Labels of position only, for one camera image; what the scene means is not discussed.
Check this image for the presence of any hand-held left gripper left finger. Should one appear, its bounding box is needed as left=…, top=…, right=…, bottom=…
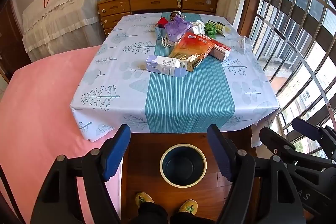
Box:
left=30, top=124, right=132, bottom=224

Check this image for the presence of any purple plastic bag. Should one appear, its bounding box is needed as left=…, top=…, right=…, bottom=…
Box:
left=165, top=15, right=193, bottom=42

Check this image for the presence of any red carton box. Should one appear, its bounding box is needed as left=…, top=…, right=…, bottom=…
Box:
left=209, top=39, right=231, bottom=61

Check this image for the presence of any orange and gold snack bag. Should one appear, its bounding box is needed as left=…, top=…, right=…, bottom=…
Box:
left=169, top=31, right=214, bottom=72

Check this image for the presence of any blue face mask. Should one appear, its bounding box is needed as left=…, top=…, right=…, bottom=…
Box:
left=154, top=27, right=175, bottom=48

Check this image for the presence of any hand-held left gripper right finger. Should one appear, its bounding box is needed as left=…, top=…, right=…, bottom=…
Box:
left=207, top=124, right=307, bottom=224

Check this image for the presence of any tree print tablecloth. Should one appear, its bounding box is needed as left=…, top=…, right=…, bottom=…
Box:
left=70, top=12, right=280, bottom=148

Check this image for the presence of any white lace cover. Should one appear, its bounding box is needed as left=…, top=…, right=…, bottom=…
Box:
left=22, top=0, right=105, bottom=62

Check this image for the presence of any clear plastic bag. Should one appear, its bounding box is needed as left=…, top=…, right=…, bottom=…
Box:
left=232, top=35, right=254, bottom=54

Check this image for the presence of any yellow knitted slipper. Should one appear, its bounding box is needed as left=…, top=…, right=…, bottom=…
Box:
left=178, top=199, right=198, bottom=215
left=135, top=192, right=155, bottom=210

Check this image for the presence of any purple and white carton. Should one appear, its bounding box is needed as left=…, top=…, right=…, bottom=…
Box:
left=146, top=55, right=187, bottom=77

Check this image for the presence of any white tissue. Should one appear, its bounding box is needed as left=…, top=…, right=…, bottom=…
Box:
left=189, top=21, right=206, bottom=35

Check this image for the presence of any blue bin with cream rim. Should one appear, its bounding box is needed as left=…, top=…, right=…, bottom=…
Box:
left=160, top=144, right=208, bottom=188

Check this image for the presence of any red wrapper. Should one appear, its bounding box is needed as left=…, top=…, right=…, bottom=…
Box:
left=157, top=17, right=170, bottom=29

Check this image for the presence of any green and yellow box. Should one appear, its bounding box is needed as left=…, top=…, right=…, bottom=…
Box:
left=214, top=21, right=233, bottom=37

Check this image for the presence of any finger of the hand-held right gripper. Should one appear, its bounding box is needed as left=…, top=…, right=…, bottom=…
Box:
left=259, top=127, right=298, bottom=162
left=292, top=118, right=336, bottom=159

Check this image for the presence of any green wrapper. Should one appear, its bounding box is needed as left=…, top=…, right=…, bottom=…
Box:
left=204, top=22, right=217, bottom=37

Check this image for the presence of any wooden dresser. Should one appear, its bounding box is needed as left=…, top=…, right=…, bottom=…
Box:
left=97, top=0, right=219, bottom=37

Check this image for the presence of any pink bed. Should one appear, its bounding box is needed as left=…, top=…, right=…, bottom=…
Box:
left=0, top=46, right=126, bottom=224

